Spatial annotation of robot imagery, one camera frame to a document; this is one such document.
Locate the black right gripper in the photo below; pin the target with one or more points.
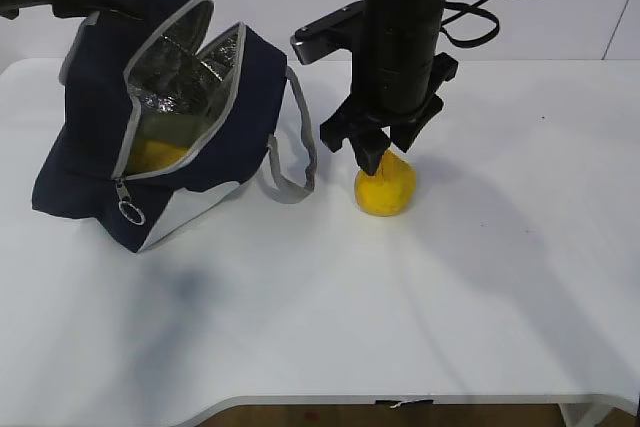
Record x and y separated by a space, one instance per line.
395 75

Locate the navy insulated lunch bag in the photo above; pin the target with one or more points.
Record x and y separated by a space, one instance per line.
233 101

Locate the yellow pear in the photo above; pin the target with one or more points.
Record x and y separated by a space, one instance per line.
389 191

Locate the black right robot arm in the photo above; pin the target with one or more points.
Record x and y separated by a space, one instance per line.
396 75

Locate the black tape on table edge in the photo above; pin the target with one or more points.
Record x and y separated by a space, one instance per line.
400 403

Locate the yellow banana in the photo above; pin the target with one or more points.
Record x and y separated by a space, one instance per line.
149 155

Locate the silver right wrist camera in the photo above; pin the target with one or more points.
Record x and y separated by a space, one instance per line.
339 30

